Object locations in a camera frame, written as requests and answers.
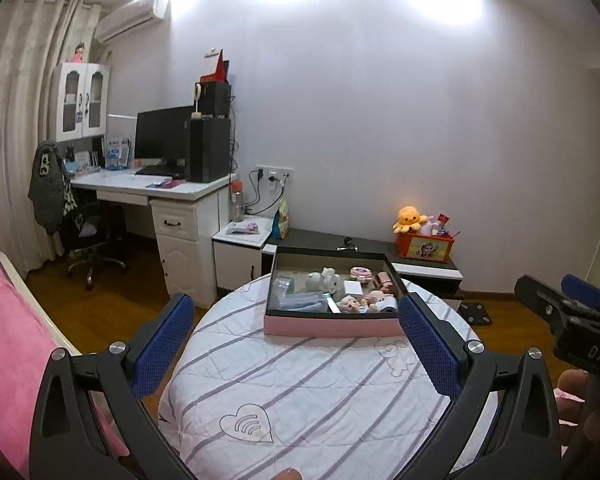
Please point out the white plush toy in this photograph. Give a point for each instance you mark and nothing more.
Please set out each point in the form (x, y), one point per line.
(325, 280)

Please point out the black bathroom scale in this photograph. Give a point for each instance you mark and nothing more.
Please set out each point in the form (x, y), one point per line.
(476, 314)

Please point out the white wall power outlet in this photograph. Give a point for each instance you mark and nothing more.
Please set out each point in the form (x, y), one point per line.
(275, 174)

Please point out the person's left hand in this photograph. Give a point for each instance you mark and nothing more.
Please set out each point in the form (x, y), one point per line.
(286, 475)

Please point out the cream curtain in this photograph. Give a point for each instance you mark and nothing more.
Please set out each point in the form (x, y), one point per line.
(10, 135)

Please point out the white air conditioner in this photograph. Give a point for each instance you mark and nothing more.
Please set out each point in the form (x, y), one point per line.
(130, 17)

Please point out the pink blanket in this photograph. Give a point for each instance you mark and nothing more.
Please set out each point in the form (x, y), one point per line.
(15, 350)

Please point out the orange-capped clear bottle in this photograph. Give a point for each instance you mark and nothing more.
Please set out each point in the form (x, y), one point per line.
(237, 202)

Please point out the yellow blue snack bag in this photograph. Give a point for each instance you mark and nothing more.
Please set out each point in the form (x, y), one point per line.
(281, 220)

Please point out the black office chair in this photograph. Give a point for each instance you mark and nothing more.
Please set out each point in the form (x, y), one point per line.
(87, 240)

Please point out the rose gold cylinder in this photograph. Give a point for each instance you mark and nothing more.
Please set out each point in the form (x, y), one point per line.
(382, 279)

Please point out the black computer tower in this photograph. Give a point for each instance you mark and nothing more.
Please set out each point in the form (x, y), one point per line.
(210, 152)

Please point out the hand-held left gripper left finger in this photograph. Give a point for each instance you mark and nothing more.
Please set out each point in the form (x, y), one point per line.
(160, 350)

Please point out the clear plastic container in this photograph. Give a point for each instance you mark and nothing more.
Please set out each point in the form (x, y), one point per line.
(302, 302)

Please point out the orange octopus plush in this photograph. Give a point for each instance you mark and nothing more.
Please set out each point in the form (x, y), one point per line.
(410, 217)

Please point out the striped white tablecloth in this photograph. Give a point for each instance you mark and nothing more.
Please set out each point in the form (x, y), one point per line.
(305, 385)

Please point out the white wall cabinet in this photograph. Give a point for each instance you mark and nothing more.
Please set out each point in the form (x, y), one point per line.
(80, 105)

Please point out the small doll figure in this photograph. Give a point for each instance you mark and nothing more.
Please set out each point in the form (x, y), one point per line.
(79, 54)

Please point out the black computer monitor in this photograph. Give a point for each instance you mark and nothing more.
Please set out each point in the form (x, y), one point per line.
(162, 135)

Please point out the patterned plastic pouch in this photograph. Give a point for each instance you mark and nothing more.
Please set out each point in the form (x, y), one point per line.
(242, 227)

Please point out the desk book organizer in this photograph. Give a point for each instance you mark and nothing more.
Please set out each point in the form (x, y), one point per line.
(112, 155)

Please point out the white side cabinet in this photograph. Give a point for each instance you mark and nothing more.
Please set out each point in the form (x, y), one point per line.
(235, 260)

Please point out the small white box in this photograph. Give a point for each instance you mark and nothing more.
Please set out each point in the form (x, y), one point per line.
(354, 287)

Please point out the black speaker box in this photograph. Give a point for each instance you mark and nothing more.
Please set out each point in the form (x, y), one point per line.
(216, 100)

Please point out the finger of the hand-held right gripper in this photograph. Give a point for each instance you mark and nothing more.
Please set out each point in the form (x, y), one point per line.
(535, 292)
(585, 287)

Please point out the black keyboard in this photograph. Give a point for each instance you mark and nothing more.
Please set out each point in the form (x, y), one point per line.
(157, 171)

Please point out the person's right hand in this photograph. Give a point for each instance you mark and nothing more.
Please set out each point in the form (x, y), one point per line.
(575, 381)

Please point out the pink papers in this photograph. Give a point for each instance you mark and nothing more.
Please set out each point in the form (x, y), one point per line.
(162, 183)

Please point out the white bed frame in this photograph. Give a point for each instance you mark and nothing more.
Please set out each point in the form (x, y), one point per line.
(25, 285)

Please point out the pink storage box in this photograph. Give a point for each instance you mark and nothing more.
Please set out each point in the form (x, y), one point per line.
(330, 327)

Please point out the grey patterned jacket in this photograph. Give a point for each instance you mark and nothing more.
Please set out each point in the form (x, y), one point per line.
(47, 190)

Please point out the white desk with drawers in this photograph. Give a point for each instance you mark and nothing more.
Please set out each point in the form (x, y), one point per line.
(185, 255)

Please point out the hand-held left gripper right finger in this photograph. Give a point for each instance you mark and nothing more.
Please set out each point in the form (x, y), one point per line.
(430, 345)

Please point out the pale pink plush toy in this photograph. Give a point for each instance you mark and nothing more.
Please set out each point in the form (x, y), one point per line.
(432, 223)

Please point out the pink donut toy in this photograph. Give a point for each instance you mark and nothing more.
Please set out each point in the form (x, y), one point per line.
(361, 273)

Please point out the light-haired doll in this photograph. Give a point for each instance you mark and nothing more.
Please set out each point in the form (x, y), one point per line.
(350, 304)

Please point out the red toy bin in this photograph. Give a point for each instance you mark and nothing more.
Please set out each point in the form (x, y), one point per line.
(425, 249)

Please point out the pink dress doll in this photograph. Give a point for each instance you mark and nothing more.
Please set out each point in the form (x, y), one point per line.
(380, 302)

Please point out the red pennant box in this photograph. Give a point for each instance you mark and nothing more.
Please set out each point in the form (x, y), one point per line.
(219, 71)

